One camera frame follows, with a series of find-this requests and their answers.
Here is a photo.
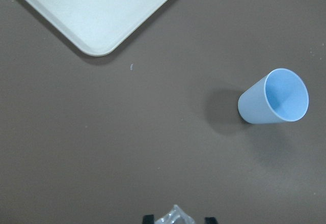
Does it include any light blue cup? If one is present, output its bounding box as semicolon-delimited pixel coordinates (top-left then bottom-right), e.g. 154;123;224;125
237;68;309;124

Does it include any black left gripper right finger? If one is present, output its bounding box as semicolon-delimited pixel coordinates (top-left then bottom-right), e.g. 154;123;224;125
204;217;216;224

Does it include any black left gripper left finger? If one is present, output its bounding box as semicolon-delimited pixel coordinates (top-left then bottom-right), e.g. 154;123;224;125
142;214;154;224

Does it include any cream rabbit tray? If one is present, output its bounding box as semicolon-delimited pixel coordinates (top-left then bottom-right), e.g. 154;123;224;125
25;0;168;57

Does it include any clear ice cube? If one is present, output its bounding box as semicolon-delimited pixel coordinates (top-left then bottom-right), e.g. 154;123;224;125
154;205;196;224

